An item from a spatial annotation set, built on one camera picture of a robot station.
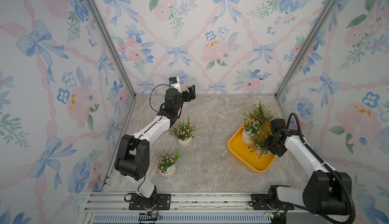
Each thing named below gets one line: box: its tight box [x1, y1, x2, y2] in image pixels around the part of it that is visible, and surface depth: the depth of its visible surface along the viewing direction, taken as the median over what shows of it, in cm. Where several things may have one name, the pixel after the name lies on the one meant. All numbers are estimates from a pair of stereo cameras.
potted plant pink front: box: [154, 146, 186, 179], surface depth 78 cm
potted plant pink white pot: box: [241, 118, 262, 145], surface depth 86 cm
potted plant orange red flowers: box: [248, 126, 271, 159], surface depth 82 cm
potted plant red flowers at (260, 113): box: [242, 100, 278, 134], surface depth 92 cm
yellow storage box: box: [227, 124, 278, 173], surface depth 85 cm
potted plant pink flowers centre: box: [167, 113, 201, 148], surface depth 85 cm
